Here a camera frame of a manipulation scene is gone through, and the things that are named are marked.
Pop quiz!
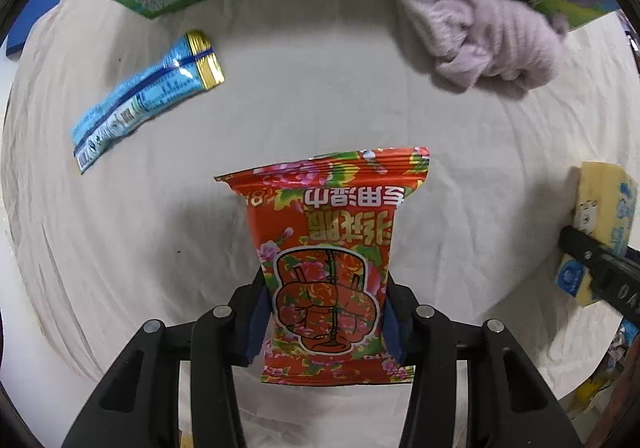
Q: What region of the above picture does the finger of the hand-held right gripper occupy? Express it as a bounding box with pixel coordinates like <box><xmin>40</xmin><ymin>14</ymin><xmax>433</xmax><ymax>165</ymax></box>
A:
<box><xmin>557</xmin><ymin>225</ymin><xmax>640</xmax><ymax>336</ymax></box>

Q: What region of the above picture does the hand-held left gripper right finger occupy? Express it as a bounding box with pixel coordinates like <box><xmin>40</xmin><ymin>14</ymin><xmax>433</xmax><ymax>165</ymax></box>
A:
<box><xmin>381</xmin><ymin>273</ymin><xmax>583</xmax><ymax>448</ymax></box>

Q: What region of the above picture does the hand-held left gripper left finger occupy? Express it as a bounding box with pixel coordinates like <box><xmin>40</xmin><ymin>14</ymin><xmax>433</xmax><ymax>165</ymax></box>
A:
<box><xmin>62</xmin><ymin>267</ymin><xmax>275</xmax><ymax>448</ymax></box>

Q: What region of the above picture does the yellow tissue pack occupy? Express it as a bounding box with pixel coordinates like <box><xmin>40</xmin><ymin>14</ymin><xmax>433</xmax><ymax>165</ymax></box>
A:
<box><xmin>555</xmin><ymin>161</ymin><xmax>640</xmax><ymax>307</ymax></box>

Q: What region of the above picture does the red floral wet wipes pack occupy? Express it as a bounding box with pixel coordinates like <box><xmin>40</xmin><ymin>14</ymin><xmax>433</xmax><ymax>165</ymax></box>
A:
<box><xmin>214</xmin><ymin>146</ymin><xmax>431</xmax><ymax>387</ymax></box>

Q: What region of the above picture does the white bed sheet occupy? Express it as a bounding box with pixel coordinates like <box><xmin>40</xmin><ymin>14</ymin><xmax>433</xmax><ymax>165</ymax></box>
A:
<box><xmin>0</xmin><ymin>0</ymin><xmax>640</xmax><ymax>448</ymax></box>

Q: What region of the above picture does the light purple knitted cloth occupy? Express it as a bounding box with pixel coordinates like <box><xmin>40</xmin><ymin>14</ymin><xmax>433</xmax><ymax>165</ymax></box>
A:
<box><xmin>396</xmin><ymin>0</ymin><xmax>570</xmax><ymax>101</ymax></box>

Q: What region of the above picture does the blue gold snack wrapper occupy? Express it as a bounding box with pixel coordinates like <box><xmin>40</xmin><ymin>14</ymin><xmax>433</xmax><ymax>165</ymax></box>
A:
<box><xmin>70</xmin><ymin>29</ymin><xmax>225</xmax><ymax>176</ymax></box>

